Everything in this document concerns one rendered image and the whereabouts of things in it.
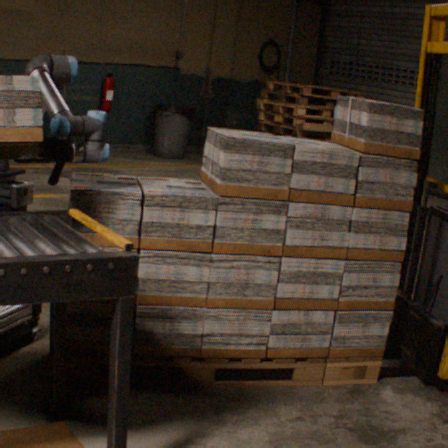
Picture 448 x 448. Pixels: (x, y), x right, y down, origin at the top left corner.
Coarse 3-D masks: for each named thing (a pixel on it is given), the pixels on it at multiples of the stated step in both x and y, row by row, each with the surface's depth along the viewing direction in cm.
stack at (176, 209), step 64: (128, 192) 261; (192, 192) 272; (192, 256) 273; (256, 256) 279; (192, 320) 280; (256, 320) 286; (320, 320) 292; (192, 384) 286; (256, 384) 293; (320, 384) 301
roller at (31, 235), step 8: (16, 216) 213; (16, 224) 206; (24, 224) 204; (24, 232) 199; (32, 232) 196; (32, 240) 193; (40, 240) 190; (40, 248) 187; (48, 248) 184; (56, 248) 183
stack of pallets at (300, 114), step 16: (272, 96) 937; (288, 96) 906; (304, 96) 889; (320, 96) 893; (336, 96) 909; (272, 112) 916; (288, 112) 913; (304, 112) 886; (320, 112) 917; (288, 128) 917
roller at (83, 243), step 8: (48, 216) 219; (48, 224) 216; (56, 224) 212; (64, 224) 210; (64, 232) 205; (72, 232) 203; (72, 240) 199; (80, 240) 196; (88, 240) 195; (80, 248) 194; (88, 248) 190; (96, 248) 189
